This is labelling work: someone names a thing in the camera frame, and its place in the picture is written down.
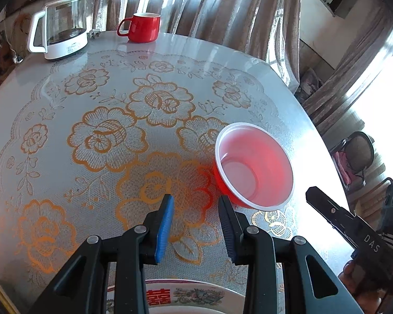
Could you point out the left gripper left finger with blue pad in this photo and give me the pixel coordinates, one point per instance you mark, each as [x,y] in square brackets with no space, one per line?
[81,285]

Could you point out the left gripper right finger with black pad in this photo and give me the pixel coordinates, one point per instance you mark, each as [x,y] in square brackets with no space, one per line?
[310,286]

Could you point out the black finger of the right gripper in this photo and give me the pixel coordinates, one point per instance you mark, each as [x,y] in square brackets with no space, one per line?
[344,222]

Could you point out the white floral enamel plate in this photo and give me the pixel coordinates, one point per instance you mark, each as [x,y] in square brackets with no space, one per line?
[189,296]

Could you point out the red plastic bowl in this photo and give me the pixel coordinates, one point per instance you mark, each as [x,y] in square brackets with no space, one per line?
[252,168]

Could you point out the person's right hand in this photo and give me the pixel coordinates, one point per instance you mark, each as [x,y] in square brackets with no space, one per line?
[370,301]

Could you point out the pink cloth on chair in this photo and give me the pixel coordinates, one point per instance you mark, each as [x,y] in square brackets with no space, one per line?
[342,166]

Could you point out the dark wooden chair right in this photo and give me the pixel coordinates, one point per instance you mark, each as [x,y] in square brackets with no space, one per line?
[365,165]

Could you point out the grey curtain right window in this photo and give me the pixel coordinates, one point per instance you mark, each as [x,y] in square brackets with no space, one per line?
[363,61]

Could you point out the lace floral table cover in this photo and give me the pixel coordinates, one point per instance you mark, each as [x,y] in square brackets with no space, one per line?
[91,144]

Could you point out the grey sheer curtain centre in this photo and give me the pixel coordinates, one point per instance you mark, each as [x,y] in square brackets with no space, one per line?
[265,29]

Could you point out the glass electric kettle white base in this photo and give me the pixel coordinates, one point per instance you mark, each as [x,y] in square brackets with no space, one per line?
[59,29]

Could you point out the red ceramic mug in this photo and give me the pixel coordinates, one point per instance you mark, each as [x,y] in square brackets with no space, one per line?
[140,28]

